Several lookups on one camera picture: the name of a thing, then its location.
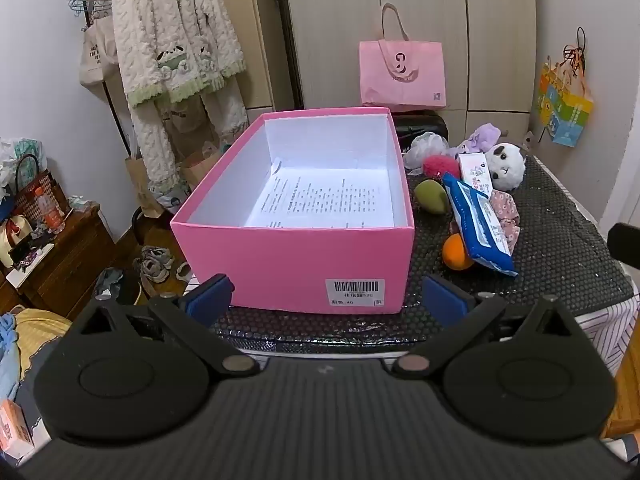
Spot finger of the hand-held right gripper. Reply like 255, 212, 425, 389
607, 222, 640, 265

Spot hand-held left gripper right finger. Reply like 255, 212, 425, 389
391, 275, 583, 380

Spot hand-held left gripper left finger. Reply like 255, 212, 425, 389
67, 273, 262, 377

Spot orange egg makeup sponge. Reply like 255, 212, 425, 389
442, 234, 476, 272

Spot blue wet wipes packet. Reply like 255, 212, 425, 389
441, 172, 519, 277

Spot pink cardboard box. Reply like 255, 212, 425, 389
170, 106, 416, 315

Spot green egg makeup sponge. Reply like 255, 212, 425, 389
414, 178, 450, 216

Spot pink floral scrunchie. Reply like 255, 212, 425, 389
487, 189, 522, 253

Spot white tissue packet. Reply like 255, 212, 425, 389
457, 152, 493, 191

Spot red fluffy pouf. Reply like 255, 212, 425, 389
422, 155, 461, 179

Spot white panda plush toy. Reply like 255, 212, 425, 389
484, 142, 527, 192

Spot purple plush toy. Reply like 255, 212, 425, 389
450, 124, 502, 158

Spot grey sneaker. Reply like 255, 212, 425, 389
142, 260, 174, 285
132, 245, 174, 271

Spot black mesh table mat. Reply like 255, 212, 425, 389
212, 152, 633, 346

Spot white striped sheet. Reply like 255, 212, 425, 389
575, 292, 640, 378

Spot dark plastic bag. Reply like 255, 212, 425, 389
94, 267, 148, 306

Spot wooden cabinet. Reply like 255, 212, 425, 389
0, 205, 118, 321

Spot colourful paper gift bag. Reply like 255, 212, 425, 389
532, 57, 596, 148

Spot printed paper sheet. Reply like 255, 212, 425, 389
244, 157, 396, 231

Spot yellow blanket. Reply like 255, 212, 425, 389
10, 307, 73, 391

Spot white fluffy pajama pants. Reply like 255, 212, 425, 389
127, 77, 249, 188

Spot black suitcase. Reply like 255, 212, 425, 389
392, 111, 450, 153

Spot orange drink bottle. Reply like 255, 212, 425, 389
36, 192, 67, 235

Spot black clothes rack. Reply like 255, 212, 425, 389
82, 0, 173, 241

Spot woven basket handbag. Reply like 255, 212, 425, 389
12, 154, 71, 221

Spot white and gold handbag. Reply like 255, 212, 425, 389
0, 214, 35, 268

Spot light blue cloth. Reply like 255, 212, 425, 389
0, 312, 22, 403

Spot pink tote bag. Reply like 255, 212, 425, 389
358, 2, 447, 112

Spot orange packet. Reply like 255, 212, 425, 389
0, 399, 35, 466

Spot heap of plastic bags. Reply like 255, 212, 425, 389
0, 136, 48, 191

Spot beige canvas tote bag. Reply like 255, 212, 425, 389
78, 0, 121, 86

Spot beige tall cabinet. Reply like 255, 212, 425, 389
207, 0, 296, 111

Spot white fluffy pajama jacket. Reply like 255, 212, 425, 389
110, 0, 249, 108

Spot beige wardrobe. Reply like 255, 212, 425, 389
277, 0, 538, 141

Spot hanging key ring bundle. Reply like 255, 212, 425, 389
561, 26, 590, 73

